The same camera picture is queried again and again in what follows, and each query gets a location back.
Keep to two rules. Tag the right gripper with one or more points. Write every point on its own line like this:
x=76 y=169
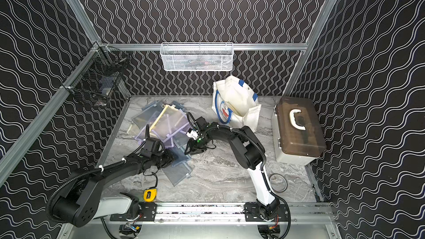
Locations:
x=192 y=149

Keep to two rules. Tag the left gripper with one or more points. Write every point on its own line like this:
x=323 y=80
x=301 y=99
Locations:
x=166 y=159

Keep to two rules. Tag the grey blue mesh pouch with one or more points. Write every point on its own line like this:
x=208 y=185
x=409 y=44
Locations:
x=179 y=169

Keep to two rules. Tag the purple trim mesh pouch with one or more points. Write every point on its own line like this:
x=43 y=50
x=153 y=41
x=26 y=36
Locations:
x=164 y=136

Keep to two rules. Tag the white canvas tote bag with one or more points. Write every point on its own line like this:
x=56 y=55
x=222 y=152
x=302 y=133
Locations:
x=235 y=103

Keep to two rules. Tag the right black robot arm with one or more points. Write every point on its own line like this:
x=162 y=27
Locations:
x=248 y=152

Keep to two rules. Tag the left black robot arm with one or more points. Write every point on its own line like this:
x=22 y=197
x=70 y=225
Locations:
x=79 y=199

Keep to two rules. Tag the yellow tape measure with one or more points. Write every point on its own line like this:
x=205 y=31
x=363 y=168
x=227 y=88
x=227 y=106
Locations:
x=150 y=193

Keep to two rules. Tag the brown lid storage box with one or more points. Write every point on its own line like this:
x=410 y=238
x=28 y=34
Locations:
x=297 y=134

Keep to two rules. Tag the white wire mesh basket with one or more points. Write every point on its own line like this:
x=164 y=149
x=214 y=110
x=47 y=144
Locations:
x=197 y=56

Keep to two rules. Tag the black wire basket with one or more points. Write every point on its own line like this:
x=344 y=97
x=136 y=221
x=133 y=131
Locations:
x=100 y=79

